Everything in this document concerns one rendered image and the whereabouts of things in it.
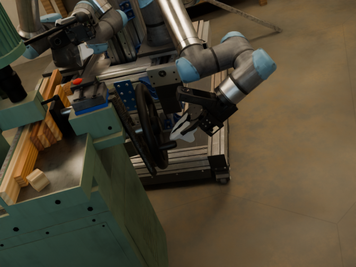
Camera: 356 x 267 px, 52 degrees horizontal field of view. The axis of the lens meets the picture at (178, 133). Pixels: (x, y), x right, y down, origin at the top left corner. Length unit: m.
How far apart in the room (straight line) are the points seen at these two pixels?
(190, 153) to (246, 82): 1.01
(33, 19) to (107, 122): 0.73
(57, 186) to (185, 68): 0.46
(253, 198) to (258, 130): 0.55
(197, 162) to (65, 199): 1.06
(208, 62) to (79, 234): 0.66
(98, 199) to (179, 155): 0.93
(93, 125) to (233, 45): 0.47
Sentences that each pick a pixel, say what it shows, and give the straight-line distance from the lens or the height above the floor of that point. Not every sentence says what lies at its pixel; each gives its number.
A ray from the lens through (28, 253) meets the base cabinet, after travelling 1.31.
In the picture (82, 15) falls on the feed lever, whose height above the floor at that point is 1.17.
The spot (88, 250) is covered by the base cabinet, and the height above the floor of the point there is 0.56.
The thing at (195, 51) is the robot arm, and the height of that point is 1.03.
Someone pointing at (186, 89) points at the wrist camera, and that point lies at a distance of 1.00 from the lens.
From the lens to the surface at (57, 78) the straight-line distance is 1.50.
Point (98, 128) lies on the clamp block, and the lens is 1.12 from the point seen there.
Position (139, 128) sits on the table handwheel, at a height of 0.82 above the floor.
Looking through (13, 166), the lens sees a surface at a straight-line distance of 1.07.
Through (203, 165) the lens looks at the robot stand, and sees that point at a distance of 1.95.
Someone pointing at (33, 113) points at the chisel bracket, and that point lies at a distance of 1.16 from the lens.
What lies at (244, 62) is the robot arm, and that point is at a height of 1.00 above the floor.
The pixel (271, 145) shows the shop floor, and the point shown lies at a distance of 2.23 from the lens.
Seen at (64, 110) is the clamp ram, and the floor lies 0.96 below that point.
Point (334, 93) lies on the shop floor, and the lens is 2.60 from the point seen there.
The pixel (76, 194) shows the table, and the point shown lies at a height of 0.88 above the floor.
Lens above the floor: 1.48
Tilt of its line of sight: 36 degrees down
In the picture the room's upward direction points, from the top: 19 degrees counter-clockwise
